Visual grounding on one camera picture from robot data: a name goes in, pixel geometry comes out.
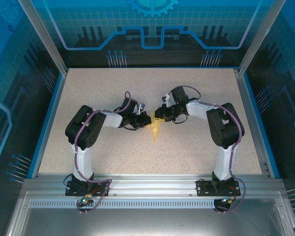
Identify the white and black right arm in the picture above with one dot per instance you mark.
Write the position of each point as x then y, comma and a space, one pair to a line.
223, 164

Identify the yellow paper sheet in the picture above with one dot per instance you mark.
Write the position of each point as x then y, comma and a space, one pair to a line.
156, 130

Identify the blue side rail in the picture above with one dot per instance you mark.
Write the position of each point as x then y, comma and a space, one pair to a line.
263, 123
48, 123

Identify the aluminium side rail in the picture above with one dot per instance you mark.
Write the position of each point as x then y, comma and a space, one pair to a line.
253, 123

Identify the aluminium frame post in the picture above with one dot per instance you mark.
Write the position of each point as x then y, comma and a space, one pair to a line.
46, 41
255, 41

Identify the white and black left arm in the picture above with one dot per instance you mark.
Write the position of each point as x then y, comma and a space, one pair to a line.
82, 159

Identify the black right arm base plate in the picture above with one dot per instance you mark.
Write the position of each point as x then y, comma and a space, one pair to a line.
202, 188

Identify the aluminium mounting rail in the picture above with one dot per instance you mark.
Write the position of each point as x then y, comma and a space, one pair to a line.
150, 184

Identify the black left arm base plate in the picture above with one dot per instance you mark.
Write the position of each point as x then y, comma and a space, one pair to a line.
100, 189

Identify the grey metal sheet panel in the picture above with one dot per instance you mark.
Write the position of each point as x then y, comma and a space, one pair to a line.
150, 221

